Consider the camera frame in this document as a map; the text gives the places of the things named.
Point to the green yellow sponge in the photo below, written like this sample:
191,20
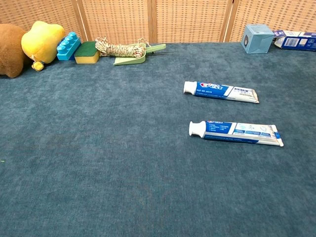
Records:
86,53

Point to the woven wooden folding screen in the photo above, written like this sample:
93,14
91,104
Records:
118,19

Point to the light green dustpan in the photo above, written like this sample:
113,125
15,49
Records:
128,61

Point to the light blue cardboard box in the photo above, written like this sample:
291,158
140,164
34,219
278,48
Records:
256,39

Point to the blue toy building brick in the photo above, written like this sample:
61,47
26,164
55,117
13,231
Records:
66,48

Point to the blue white Crest toothpaste tube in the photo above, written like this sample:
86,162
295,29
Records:
214,90
222,129

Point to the brown plush toy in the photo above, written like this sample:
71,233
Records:
10,54

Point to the blue white toothpaste carton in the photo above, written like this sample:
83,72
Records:
296,42

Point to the yellow plush toy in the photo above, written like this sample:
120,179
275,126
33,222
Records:
42,42

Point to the blue table cloth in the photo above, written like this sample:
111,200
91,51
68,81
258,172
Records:
98,148

